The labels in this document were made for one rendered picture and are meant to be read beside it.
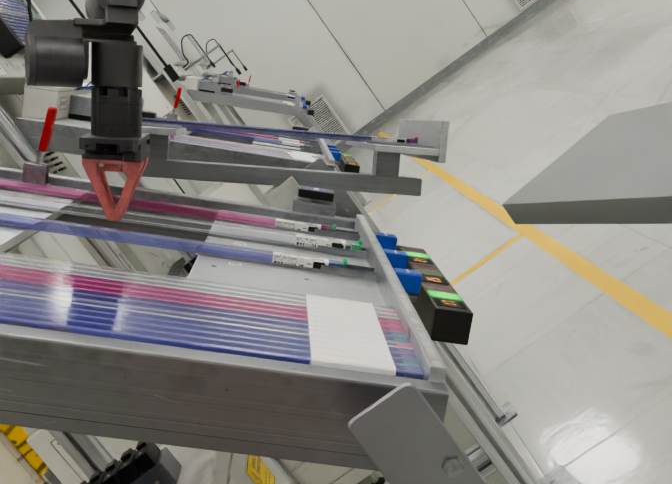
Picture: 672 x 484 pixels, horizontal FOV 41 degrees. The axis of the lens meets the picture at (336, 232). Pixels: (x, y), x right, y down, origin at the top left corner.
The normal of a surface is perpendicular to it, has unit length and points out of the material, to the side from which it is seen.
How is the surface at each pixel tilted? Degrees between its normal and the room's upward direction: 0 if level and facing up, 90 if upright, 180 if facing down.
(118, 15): 91
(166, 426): 90
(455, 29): 90
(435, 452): 90
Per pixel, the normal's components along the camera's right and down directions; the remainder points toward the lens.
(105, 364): 0.05, 0.18
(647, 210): -0.76, 0.61
